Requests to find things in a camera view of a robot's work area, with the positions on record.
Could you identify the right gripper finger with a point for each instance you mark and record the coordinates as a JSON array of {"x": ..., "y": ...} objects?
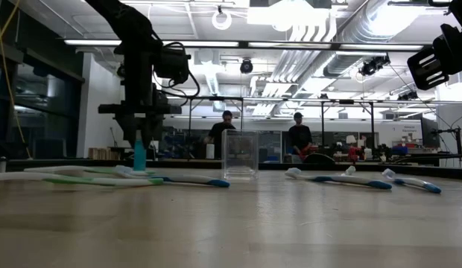
[{"x": 428, "y": 69}]

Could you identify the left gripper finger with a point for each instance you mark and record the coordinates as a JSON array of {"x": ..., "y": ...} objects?
[
  {"x": 130, "y": 126},
  {"x": 151, "y": 126}
]

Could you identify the teal toothpaste tube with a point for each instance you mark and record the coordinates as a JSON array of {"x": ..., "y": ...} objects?
[{"x": 139, "y": 158}]

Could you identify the blue and white toothbrush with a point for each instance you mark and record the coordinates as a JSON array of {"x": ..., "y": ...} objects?
[
  {"x": 193, "y": 179},
  {"x": 417, "y": 182},
  {"x": 346, "y": 179}
]

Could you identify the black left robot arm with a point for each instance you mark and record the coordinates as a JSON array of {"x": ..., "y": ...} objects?
[{"x": 134, "y": 30}]

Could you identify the wooden crate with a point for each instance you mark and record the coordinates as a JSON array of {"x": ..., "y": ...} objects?
[{"x": 102, "y": 153}]

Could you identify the black computer monitor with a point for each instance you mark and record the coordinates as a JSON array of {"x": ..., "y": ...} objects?
[{"x": 429, "y": 132}]

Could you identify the white paper roll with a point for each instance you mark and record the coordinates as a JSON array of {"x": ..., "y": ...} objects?
[{"x": 210, "y": 152}]

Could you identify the person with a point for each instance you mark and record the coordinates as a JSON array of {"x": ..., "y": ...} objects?
[
  {"x": 220, "y": 134},
  {"x": 300, "y": 137}
]

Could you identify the clear plastic organizer box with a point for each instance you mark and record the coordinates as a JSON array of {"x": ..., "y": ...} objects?
[{"x": 240, "y": 164}]

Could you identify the red machine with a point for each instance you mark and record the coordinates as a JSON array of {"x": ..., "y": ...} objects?
[{"x": 354, "y": 153}]

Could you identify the white cup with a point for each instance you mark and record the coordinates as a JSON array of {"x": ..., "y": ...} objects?
[{"x": 2, "y": 165}]

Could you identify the black ceiling camera rig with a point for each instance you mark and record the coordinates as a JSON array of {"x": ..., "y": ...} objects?
[{"x": 372, "y": 67}]

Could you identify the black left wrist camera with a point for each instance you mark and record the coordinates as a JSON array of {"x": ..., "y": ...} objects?
[{"x": 173, "y": 63}]

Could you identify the silver ventilation duct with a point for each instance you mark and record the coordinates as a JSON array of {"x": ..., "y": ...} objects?
[{"x": 365, "y": 33}]

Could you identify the black aluminium table frame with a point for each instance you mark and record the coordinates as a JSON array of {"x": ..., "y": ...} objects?
[{"x": 48, "y": 164}]

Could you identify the black ceiling dome camera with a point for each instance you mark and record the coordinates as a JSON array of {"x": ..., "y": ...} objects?
[{"x": 246, "y": 67}]

